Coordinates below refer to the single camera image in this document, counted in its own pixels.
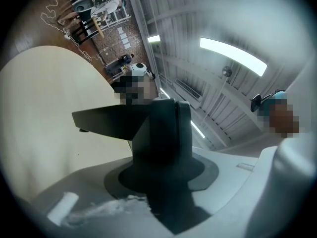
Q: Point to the beige table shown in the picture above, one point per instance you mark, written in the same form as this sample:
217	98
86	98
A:
49	108

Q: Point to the row of white wall papers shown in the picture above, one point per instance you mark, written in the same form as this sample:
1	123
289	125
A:
123	37

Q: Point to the grey round chair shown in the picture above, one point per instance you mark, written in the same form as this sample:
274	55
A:
83	6

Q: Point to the small ceiling light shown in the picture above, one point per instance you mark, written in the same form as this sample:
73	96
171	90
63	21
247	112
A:
164	93
154	38
197	130

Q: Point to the person's head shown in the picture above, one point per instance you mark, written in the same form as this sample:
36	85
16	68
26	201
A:
280	118

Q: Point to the wooden side table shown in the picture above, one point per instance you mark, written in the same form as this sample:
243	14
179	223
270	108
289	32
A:
98	27

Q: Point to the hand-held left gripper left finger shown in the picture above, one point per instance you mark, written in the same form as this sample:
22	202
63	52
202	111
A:
230	172

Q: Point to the large ceiling light panel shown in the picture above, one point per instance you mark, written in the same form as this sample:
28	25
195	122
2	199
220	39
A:
234	56

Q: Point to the black head-mounted camera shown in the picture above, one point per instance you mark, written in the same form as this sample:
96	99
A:
256	103

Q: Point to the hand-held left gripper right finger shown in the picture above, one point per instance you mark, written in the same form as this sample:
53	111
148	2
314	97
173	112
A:
289	182

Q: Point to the ceiling air conditioner unit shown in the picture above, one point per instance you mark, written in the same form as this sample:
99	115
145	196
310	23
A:
188	93

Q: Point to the black chair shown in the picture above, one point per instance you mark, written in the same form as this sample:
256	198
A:
83	31

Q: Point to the white shelf rack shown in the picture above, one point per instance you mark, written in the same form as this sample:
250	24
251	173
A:
119	18

